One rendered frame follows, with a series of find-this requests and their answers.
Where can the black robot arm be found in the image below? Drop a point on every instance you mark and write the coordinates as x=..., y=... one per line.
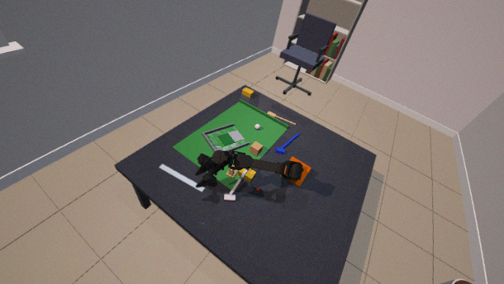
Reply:
x=241, y=160

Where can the green flat mat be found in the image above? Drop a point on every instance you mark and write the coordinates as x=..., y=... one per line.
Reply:
x=244, y=119

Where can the blue putter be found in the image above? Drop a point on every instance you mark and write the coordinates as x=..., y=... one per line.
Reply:
x=282, y=150

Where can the white flat bar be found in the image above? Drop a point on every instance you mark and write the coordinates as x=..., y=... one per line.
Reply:
x=180, y=177

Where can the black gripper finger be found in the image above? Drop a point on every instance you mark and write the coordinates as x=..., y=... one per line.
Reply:
x=201, y=170
x=202, y=183

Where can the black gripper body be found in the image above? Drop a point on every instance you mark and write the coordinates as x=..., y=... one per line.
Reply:
x=209, y=178

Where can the yellow block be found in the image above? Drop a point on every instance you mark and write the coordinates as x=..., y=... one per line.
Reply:
x=247, y=92
x=248, y=176

